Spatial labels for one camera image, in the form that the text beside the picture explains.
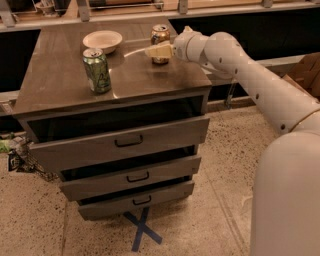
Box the grey drawer cabinet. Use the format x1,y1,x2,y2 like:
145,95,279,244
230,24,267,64
14,18,211,207

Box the bottom grey drawer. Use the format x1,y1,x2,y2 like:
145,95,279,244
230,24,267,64
78,180,194,220

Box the cardboard box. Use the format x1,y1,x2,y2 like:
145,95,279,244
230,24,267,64
283,52,320,100

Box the middle grey drawer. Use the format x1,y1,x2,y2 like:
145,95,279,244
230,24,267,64
60,155,201,201

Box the wire basket with clutter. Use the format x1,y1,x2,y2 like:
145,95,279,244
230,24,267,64
0,133,58,182

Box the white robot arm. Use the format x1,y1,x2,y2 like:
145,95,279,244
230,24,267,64
145,27,320,256

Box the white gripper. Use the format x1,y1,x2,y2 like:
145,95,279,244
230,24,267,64
145,26,208,62

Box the grey drawer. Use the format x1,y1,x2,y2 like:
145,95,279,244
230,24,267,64
78,180,194,220
30,116,209,172
60,155,201,201

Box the metal rail bracket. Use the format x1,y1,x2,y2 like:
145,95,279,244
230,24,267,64
224,82,236,109

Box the top grey drawer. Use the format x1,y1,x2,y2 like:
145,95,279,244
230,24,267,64
30,116,209,172

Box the white paper bowl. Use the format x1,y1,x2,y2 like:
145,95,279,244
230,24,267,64
82,30,123,54

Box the green soda can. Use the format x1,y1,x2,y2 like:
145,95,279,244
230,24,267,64
83,48,111,94

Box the orange soda can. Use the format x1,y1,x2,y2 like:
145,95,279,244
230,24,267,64
151,24,170,64

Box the blue tape cross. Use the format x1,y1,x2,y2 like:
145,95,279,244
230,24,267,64
123,207,162,252

